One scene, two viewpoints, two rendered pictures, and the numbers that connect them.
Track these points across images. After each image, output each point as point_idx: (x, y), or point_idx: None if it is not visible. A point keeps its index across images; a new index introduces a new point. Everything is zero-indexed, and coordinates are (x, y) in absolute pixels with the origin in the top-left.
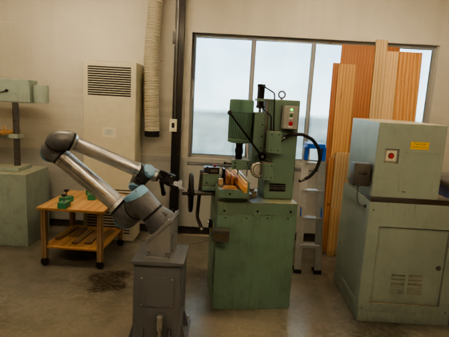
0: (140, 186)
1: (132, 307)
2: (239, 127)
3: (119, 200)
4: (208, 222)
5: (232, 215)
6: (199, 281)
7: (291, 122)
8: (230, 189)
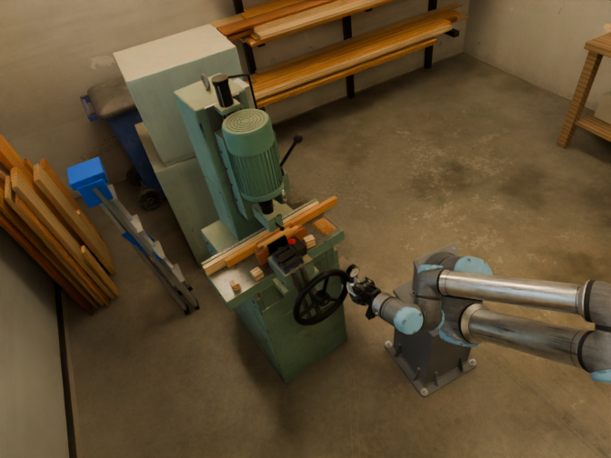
0: (475, 258)
1: (412, 421)
2: (291, 152)
3: (485, 307)
4: (354, 272)
5: None
6: (291, 393)
7: None
8: (331, 221)
